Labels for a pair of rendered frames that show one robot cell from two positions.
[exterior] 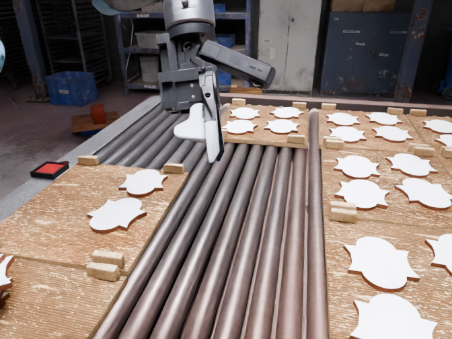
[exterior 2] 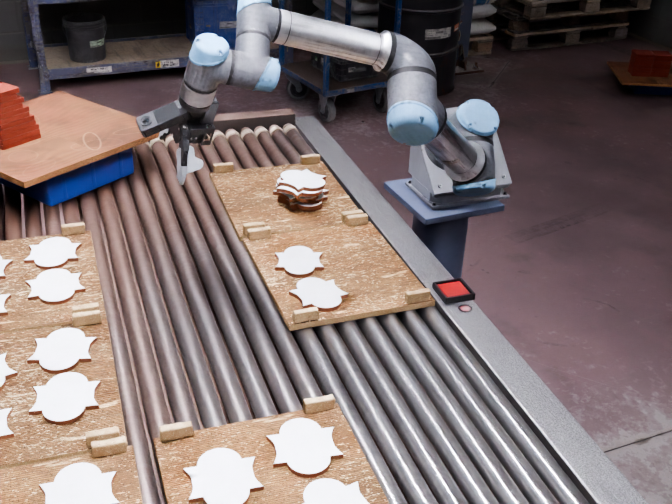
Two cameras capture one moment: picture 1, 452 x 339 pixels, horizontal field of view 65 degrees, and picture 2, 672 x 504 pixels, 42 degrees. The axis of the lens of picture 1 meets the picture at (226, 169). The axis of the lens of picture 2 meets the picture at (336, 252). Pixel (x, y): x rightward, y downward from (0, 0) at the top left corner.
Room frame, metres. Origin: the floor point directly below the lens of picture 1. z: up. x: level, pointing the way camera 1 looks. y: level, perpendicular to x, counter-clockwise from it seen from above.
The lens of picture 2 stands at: (2.28, -0.63, 2.00)
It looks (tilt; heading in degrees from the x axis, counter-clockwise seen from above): 29 degrees down; 148
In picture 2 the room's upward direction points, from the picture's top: 2 degrees clockwise
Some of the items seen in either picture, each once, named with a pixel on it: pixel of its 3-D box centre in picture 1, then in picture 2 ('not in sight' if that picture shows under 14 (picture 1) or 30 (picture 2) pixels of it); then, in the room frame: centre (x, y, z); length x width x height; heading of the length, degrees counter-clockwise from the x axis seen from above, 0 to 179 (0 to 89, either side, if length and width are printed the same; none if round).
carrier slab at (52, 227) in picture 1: (97, 206); (333, 270); (0.74, 0.32, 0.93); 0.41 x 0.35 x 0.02; 169
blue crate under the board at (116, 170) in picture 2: not in sight; (59, 159); (-0.11, -0.11, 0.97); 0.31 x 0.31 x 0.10; 23
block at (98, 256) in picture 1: (108, 259); (259, 233); (0.53, 0.22, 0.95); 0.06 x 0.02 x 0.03; 79
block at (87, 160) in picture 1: (88, 160); (417, 295); (0.96, 0.41, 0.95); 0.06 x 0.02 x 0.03; 79
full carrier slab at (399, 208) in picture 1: (388, 178); (22, 386); (0.86, -0.45, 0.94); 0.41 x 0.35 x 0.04; 167
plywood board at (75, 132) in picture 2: not in sight; (44, 133); (-0.17, -0.13, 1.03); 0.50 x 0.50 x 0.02; 23
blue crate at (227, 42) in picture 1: (216, 41); not in sight; (5.35, 0.14, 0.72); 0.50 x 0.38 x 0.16; 76
